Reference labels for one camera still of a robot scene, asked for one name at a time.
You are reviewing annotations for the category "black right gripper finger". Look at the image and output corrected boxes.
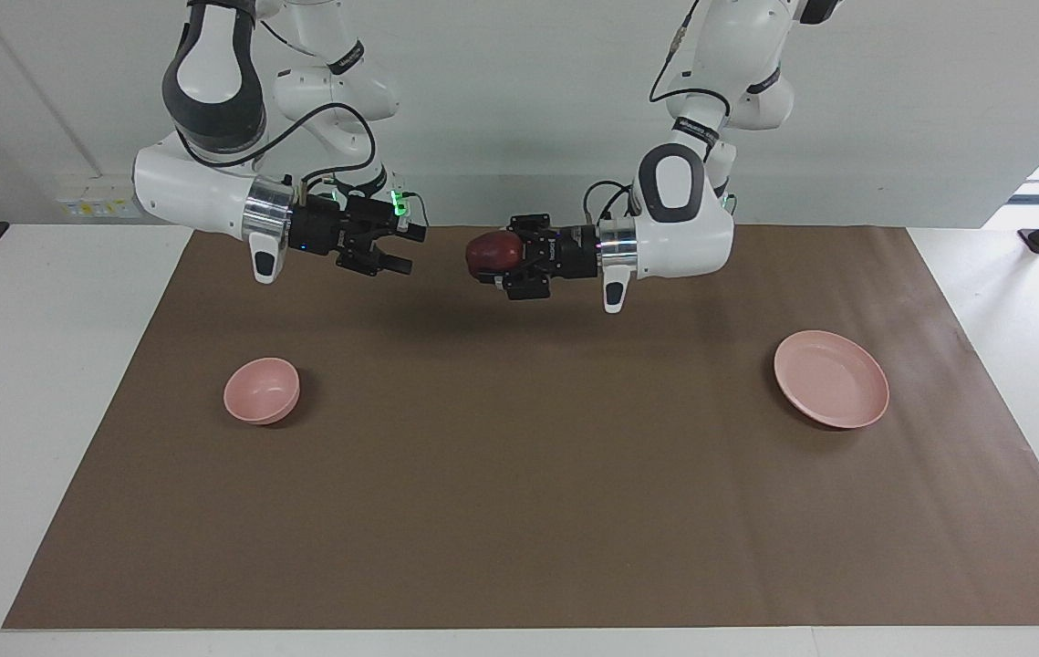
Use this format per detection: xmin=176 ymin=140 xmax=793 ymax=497
xmin=338 ymin=245 xmax=412 ymax=276
xmin=371 ymin=217 xmax=427 ymax=243

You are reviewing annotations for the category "dark red apple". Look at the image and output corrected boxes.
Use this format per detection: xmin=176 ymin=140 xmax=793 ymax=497
xmin=466 ymin=230 xmax=527 ymax=279

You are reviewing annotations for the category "pink bowl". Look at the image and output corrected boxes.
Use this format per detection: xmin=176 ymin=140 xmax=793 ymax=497
xmin=223 ymin=357 xmax=301 ymax=426

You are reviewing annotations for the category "pink plate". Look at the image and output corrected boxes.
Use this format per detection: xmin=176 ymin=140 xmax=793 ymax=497
xmin=774 ymin=330 xmax=890 ymax=430

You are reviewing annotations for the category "brown table mat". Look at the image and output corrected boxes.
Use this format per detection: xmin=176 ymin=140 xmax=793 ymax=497
xmin=2 ymin=225 xmax=1039 ymax=631

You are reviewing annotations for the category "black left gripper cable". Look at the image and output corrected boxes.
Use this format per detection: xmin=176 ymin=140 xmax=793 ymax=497
xmin=581 ymin=0 xmax=732 ymax=229

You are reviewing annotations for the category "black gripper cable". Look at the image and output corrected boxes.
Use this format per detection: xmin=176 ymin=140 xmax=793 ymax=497
xmin=174 ymin=102 xmax=379 ymax=206
xmin=581 ymin=0 xmax=732 ymax=229

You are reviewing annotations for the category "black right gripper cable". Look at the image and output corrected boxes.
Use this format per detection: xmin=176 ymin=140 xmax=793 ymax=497
xmin=174 ymin=102 xmax=379 ymax=206

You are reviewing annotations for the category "white wall socket strip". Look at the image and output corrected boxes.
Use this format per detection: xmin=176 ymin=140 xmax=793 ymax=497
xmin=57 ymin=178 xmax=144 ymax=220

